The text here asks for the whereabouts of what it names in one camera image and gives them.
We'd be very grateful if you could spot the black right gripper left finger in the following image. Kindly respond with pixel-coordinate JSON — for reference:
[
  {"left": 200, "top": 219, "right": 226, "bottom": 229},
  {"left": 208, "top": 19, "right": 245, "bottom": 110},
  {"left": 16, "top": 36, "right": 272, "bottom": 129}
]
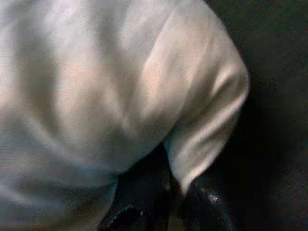
[{"left": 97, "top": 145, "right": 179, "bottom": 231}]

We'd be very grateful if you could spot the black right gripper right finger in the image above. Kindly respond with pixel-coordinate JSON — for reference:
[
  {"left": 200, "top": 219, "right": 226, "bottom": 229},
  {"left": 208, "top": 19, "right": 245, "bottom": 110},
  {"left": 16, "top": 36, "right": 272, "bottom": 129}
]
[{"left": 177, "top": 176, "right": 238, "bottom": 231}]

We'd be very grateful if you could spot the white pillow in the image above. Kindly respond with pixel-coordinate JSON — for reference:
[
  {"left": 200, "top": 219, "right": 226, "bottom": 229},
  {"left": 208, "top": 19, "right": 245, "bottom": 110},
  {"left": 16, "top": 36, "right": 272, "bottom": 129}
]
[{"left": 0, "top": 0, "right": 251, "bottom": 231}]

